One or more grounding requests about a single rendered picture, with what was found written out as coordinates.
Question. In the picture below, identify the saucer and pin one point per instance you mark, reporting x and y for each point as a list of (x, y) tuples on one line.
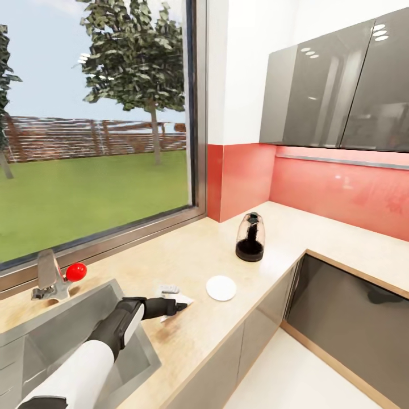
[(221, 288)]

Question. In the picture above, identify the electric kettle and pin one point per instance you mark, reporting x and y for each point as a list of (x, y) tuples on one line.
[(250, 242)]

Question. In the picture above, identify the fixed window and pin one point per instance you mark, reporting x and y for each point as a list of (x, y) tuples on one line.
[(103, 128)]

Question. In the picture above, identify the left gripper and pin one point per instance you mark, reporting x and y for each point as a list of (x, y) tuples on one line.
[(165, 306)]

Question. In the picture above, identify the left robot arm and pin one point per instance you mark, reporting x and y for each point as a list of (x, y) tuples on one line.
[(79, 381)]

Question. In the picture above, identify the paper coffee filter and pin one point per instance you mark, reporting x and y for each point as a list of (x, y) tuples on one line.
[(179, 299)]

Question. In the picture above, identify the drop in sink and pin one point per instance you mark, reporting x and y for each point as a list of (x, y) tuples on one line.
[(32, 351)]

